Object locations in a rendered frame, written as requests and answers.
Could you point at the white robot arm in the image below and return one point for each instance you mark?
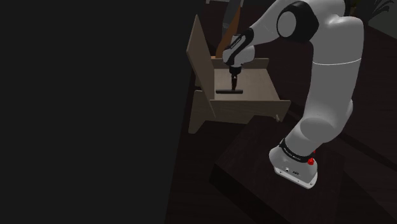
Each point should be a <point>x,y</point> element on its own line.
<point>335,77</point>

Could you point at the beige wooden drawer cabinet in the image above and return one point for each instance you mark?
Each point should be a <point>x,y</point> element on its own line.
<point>248,102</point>

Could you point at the dark potted plant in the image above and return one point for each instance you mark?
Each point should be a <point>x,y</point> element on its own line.
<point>375,7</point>

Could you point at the brown and grey chair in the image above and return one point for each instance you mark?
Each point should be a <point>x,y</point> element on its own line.
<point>231,18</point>

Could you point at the black flat bar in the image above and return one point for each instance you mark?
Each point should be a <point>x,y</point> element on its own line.
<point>229,91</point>

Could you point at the dark robot stand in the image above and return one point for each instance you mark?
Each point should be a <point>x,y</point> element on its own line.
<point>279,192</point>

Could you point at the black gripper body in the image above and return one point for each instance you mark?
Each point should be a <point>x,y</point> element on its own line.
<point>234,75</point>

